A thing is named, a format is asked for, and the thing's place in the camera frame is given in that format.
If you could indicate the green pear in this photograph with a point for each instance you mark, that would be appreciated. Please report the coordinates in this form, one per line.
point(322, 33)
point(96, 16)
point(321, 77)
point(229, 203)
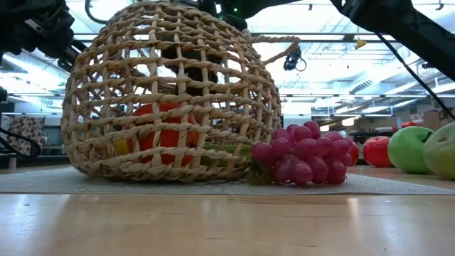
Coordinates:
point(442, 153)

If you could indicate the cardboard box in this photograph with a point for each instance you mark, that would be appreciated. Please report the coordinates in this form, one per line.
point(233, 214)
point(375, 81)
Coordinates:
point(432, 119)

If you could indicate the green pea pod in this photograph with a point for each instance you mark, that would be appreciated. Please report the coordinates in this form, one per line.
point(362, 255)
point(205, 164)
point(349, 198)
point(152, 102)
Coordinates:
point(231, 149)

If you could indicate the purple grape bunch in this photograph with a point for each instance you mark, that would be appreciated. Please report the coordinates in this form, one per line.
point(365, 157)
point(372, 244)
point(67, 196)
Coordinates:
point(302, 153)

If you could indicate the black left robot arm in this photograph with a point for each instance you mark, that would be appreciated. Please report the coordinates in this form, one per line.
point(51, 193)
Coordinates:
point(3, 95)

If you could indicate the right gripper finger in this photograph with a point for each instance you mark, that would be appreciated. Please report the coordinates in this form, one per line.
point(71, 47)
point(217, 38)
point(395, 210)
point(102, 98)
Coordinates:
point(200, 76)

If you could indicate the yellow bell pepper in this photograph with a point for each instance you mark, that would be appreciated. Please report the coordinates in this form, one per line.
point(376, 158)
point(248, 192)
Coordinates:
point(121, 147)

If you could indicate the black hanging camera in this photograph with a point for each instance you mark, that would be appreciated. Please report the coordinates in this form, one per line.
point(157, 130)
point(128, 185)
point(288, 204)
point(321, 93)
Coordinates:
point(291, 60)

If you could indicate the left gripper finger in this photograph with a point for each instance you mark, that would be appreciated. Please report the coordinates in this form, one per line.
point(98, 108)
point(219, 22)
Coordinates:
point(71, 53)

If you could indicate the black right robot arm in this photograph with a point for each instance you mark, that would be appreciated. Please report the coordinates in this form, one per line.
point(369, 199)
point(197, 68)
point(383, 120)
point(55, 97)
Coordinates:
point(409, 25)

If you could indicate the grey woven placemat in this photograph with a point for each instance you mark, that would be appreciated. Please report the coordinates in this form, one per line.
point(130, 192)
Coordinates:
point(106, 185)

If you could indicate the green apple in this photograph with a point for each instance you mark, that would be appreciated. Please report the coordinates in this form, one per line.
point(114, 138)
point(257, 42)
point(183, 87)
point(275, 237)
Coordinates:
point(409, 151)

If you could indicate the red container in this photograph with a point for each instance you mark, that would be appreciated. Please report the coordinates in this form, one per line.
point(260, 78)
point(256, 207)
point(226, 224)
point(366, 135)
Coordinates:
point(409, 124)

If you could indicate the floral patterned cloth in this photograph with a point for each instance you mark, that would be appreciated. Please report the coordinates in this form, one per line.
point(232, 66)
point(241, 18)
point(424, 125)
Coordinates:
point(25, 135)

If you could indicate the black metal table frame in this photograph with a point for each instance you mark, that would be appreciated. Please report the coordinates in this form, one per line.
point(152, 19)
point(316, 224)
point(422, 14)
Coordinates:
point(42, 160)

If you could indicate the red bell pepper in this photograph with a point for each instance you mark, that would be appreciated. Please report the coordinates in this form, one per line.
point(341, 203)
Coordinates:
point(168, 140)

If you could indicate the black mounted device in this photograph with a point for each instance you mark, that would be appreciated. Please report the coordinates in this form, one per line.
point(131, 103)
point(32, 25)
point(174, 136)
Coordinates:
point(430, 64)

